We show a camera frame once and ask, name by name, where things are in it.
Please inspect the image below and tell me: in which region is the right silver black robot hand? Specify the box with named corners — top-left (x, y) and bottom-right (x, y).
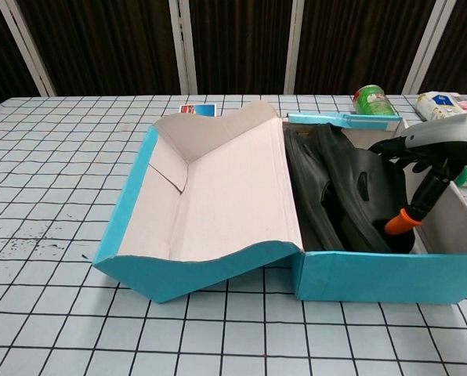
top-left (368, 113), bottom-right (467, 236)

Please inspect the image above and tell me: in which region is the black rubber slipper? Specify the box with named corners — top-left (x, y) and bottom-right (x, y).
top-left (284, 128), bottom-right (346, 251)
top-left (315, 124), bottom-right (418, 254)

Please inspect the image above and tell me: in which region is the light blue cardboard shoe box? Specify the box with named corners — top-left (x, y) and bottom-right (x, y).
top-left (92, 100), bottom-right (467, 306)

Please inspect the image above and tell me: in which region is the crumpled white paper package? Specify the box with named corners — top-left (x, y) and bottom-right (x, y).
top-left (415, 90), bottom-right (467, 122)

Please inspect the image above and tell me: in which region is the green cylindrical snack can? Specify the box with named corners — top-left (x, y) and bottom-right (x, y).
top-left (353, 85), bottom-right (399, 117)

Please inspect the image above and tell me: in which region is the red and blue postcard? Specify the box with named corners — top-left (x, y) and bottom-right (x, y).
top-left (178, 103), bottom-right (218, 118)

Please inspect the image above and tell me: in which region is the white black checkered tablecloth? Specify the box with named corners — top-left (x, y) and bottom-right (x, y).
top-left (0, 92), bottom-right (467, 376)

